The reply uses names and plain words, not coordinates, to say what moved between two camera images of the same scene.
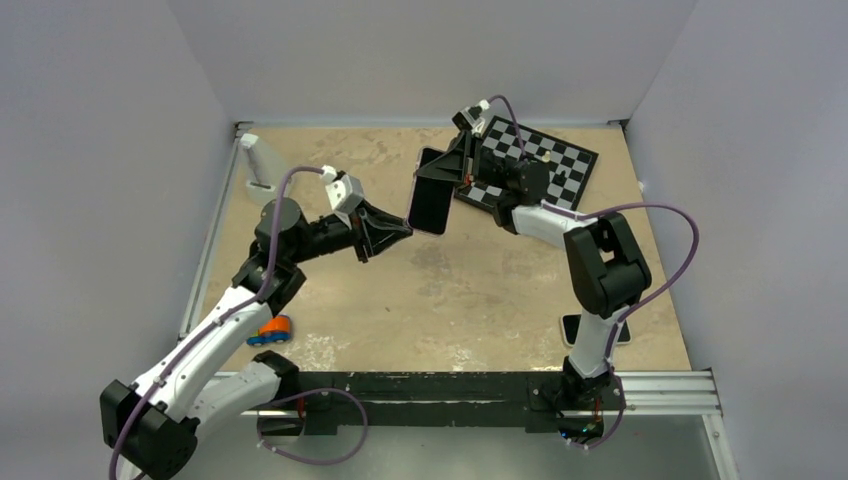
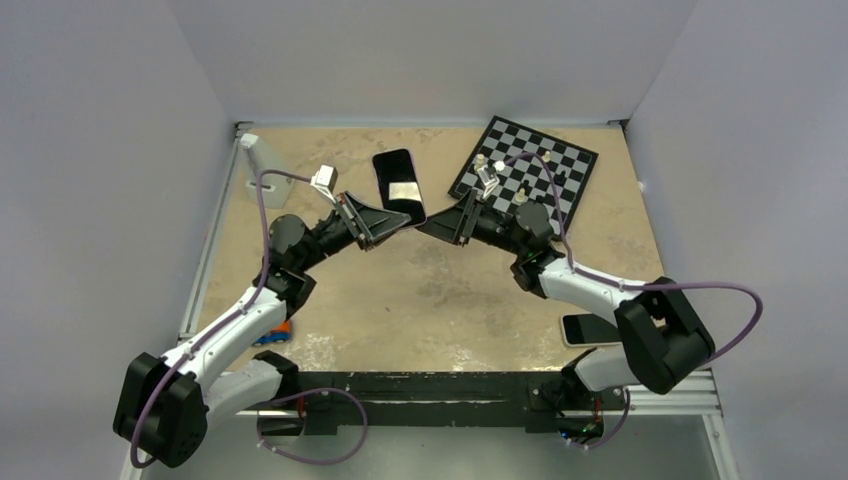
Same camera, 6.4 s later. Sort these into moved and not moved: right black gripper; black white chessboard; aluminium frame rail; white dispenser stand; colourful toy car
Moved: right black gripper
Not moved: black white chessboard; colourful toy car; white dispenser stand; aluminium frame rail
